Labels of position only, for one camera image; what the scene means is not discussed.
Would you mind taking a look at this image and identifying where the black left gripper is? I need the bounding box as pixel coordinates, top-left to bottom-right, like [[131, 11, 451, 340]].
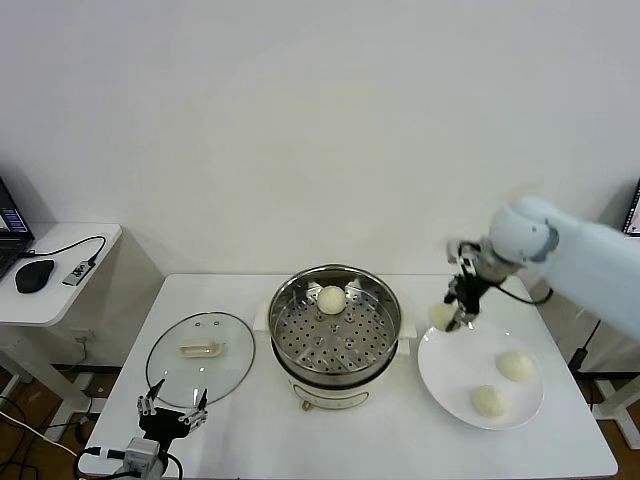
[[137, 378, 210, 441]]

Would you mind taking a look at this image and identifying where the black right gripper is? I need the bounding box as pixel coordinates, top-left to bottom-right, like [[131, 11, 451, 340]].
[[442, 272, 489, 334]]

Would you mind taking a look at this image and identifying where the white steamed baozi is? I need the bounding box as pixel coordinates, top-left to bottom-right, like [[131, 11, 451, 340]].
[[429, 302, 459, 331], [495, 350, 535, 384], [470, 384, 509, 419], [317, 285, 346, 316]]

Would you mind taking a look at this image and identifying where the round glass pot lid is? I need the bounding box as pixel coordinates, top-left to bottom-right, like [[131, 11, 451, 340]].
[[145, 310, 258, 410]]

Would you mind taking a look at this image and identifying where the stainless steel steamer basket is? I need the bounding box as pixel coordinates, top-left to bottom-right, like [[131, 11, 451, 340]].
[[253, 264, 417, 382]]

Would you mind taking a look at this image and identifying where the round white plate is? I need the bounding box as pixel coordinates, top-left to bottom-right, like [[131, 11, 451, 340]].
[[417, 324, 546, 432]]

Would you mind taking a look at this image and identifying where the cream electric cooking pot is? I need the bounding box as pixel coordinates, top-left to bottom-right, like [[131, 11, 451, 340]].
[[269, 344, 401, 414]]

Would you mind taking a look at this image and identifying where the white side table with mouse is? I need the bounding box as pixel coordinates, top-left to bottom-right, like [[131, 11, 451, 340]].
[[0, 222, 167, 401]]

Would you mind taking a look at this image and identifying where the grey usb hub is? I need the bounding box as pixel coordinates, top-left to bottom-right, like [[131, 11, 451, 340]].
[[62, 258, 97, 288]]

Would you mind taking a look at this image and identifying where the black computer mouse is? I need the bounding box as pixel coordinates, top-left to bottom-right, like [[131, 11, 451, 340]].
[[14, 258, 56, 294]]

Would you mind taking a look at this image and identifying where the black laptop with pink windows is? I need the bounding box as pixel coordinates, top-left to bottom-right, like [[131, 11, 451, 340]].
[[622, 179, 640, 236]]

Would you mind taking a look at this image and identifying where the black laptop beside mouse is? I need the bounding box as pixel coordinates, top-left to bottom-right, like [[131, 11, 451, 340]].
[[0, 174, 37, 281]]

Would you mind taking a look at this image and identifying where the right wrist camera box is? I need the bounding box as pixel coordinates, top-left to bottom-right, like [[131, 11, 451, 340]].
[[446, 239, 481, 274]]

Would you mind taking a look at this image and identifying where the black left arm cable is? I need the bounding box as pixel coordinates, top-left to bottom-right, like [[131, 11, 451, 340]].
[[159, 447, 184, 480]]

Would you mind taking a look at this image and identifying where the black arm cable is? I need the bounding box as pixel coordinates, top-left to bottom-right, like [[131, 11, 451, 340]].
[[499, 284, 554, 306], [159, 447, 184, 480]]

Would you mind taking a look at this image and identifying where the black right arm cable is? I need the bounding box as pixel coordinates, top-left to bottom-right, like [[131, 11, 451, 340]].
[[499, 284, 554, 306]]

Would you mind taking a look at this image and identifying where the white floor cable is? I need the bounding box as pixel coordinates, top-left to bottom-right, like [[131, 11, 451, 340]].
[[0, 409, 81, 459]]

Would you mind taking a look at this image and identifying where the black cable with power adapter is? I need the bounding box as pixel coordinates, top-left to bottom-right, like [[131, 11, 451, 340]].
[[569, 319, 601, 374]]

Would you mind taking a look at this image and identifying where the black floor cable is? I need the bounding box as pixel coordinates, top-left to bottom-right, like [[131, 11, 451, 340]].
[[0, 394, 96, 480]]

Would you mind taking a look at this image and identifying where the black usb hub cable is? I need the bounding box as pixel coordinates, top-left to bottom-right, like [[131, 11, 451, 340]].
[[18, 236, 108, 264]]

